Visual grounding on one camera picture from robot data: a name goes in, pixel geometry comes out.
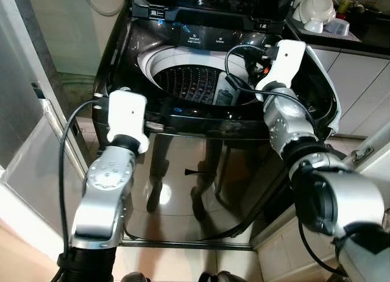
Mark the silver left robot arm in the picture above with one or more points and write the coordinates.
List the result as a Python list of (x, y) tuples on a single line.
[(106, 184)]

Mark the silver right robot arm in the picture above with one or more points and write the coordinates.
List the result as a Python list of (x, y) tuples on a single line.
[(341, 203)]

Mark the black top-load washing machine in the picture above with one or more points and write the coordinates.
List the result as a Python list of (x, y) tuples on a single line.
[(183, 148)]

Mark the black washer lid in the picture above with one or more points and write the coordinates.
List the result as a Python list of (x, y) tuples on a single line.
[(207, 2)]

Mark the steel washer drum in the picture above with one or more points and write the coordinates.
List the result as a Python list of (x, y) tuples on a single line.
[(183, 81)]

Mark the small clear plastic container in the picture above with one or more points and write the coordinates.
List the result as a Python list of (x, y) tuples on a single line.
[(338, 27)]

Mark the yellow bottle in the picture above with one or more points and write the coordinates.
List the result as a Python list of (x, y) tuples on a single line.
[(345, 6)]

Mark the white cabinet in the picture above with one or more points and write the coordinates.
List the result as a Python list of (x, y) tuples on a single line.
[(359, 93)]

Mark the black countertop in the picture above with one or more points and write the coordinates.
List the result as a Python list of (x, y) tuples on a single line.
[(365, 38)]

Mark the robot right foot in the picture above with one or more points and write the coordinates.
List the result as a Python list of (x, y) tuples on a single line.
[(222, 277)]

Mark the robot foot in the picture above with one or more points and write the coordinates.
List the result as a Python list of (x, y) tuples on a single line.
[(222, 277), (135, 277)]

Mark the frosted glass sliding door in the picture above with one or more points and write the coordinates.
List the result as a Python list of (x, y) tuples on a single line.
[(24, 111)]

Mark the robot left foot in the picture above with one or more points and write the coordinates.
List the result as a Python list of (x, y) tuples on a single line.
[(135, 277)]

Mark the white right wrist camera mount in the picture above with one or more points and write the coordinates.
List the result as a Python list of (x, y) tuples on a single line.
[(283, 63)]

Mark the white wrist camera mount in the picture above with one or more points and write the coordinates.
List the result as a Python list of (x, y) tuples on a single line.
[(283, 63), (127, 114)]

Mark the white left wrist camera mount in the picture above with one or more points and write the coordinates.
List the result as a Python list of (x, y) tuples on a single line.
[(127, 114)]

